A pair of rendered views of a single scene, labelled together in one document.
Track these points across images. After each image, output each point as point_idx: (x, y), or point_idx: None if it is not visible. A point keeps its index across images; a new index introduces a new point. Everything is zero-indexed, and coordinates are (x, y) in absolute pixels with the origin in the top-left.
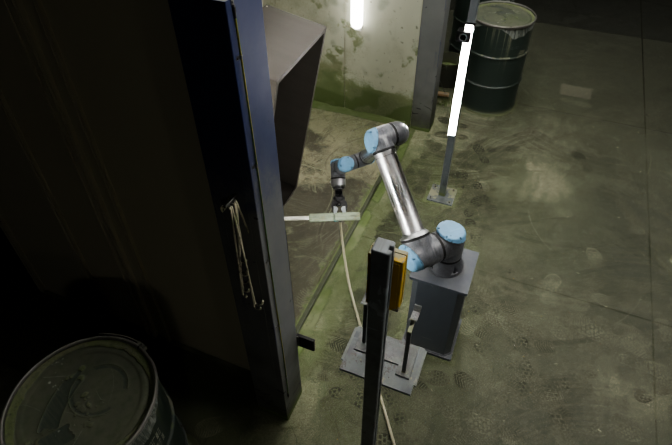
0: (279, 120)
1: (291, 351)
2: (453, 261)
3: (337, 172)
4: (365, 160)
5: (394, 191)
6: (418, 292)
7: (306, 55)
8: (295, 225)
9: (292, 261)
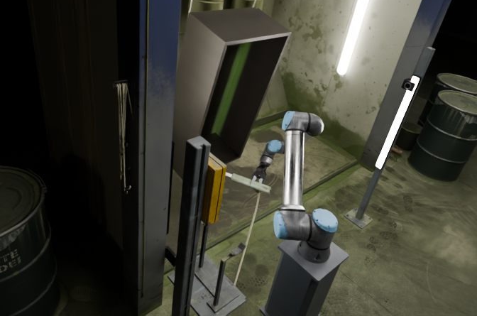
0: (242, 99)
1: (155, 257)
2: (318, 247)
3: (267, 150)
4: None
5: (288, 165)
6: (282, 264)
7: (272, 52)
8: (232, 189)
9: None
